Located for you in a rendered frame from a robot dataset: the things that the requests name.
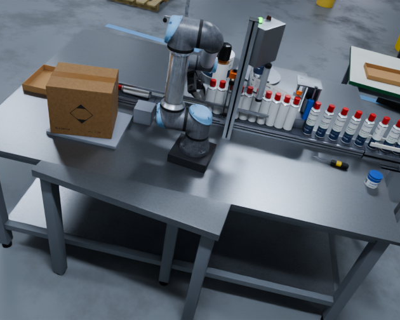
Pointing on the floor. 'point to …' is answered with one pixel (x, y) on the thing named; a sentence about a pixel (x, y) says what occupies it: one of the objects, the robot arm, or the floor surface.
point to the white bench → (369, 87)
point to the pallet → (143, 4)
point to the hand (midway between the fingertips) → (202, 101)
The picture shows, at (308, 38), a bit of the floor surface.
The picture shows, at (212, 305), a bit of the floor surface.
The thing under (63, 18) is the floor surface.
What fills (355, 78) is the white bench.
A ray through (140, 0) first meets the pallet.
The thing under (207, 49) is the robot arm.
